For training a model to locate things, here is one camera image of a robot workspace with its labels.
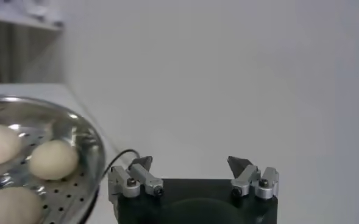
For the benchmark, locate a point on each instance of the stainless steel steamer basket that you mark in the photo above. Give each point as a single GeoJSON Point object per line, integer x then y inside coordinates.
{"type": "Point", "coordinates": [66, 198]}

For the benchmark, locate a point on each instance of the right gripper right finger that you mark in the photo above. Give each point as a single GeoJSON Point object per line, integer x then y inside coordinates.
{"type": "Point", "coordinates": [249, 178]}

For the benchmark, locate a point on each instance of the white side desk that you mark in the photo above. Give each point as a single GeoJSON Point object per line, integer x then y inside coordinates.
{"type": "Point", "coordinates": [20, 18]}

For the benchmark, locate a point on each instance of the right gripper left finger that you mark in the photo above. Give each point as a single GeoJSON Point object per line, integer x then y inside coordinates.
{"type": "Point", "coordinates": [142, 178]}

